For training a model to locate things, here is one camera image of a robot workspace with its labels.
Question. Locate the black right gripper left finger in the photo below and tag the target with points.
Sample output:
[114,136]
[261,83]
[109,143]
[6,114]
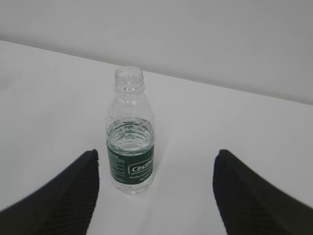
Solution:
[63,206]

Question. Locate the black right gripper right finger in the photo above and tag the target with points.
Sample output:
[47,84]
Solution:
[250,205]

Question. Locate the clear water bottle green label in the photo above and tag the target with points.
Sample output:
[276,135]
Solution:
[130,132]

